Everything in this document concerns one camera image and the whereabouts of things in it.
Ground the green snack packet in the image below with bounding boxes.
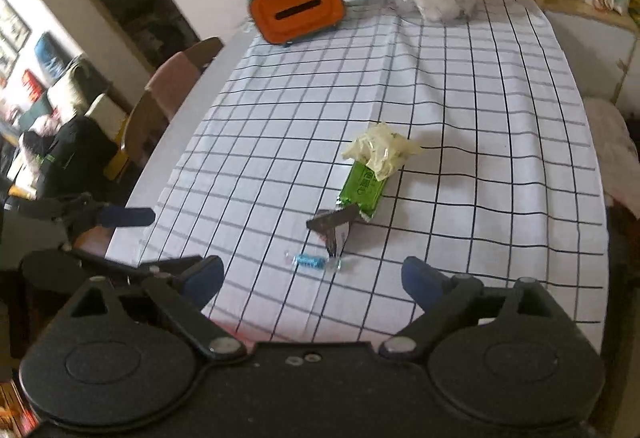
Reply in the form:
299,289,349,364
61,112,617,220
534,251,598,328
336,162,388,222

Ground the dark brown snack packet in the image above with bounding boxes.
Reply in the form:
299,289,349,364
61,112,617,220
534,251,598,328
306,204,360,258

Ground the pink cushioned chair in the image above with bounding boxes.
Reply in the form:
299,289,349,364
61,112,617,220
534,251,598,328
145,37,224,120

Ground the white black grid tablecloth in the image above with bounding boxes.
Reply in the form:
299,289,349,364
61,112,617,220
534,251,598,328
107,0,608,345

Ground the pale yellow snack bag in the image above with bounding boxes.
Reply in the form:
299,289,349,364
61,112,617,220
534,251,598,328
342,123,422,180

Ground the orange tissue box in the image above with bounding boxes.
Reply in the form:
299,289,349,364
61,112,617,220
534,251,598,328
247,0,346,45

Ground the white side cabinet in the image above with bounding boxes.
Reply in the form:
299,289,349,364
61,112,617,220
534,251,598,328
544,0,639,117

